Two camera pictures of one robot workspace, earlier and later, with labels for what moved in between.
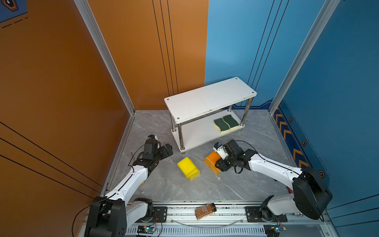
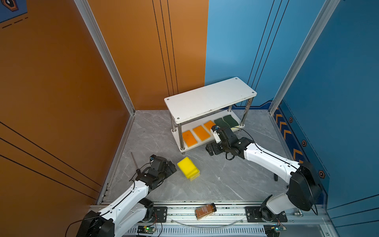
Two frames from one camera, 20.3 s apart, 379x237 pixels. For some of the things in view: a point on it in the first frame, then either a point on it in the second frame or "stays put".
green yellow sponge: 231,122 stays put
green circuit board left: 146,229 stays put
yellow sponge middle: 194,174 stays put
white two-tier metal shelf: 202,113 stays put
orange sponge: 210,160 → 209,124
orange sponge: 214,168 → 189,139
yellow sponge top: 186,166 stays put
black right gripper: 221,166 → 209,150
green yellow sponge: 223,126 stays put
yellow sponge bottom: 193,177 stays put
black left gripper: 169,149 → 169,170
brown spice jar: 205,211 stays put
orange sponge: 210,160 → 201,133
